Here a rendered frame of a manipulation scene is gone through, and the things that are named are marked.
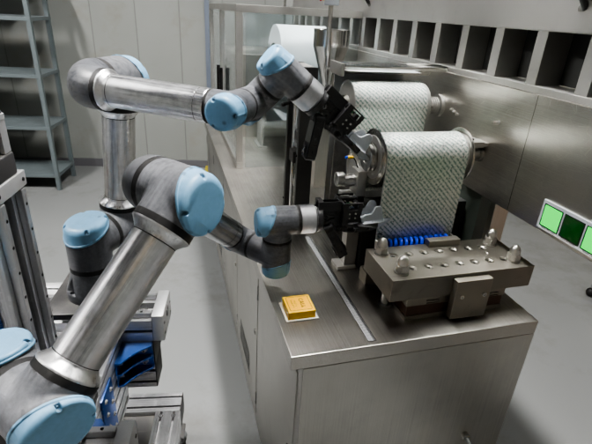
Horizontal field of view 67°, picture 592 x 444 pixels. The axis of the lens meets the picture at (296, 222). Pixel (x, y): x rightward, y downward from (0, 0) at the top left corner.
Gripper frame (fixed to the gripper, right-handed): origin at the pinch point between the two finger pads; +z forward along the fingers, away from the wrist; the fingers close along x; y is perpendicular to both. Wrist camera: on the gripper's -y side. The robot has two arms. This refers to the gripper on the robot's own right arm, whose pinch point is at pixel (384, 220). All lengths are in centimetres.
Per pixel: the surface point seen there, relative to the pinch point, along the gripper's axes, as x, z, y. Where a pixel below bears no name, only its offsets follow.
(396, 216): -0.3, 3.3, 1.2
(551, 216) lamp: -23.8, 29.3, 10.2
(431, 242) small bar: -6.4, 11.3, -4.3
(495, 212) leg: 13.0, 46.9, -6.5
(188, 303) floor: 126, -50, -109
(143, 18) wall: 382, -71, 35
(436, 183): -0.3, 13.5, 10.2
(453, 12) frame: 33, 30, 52
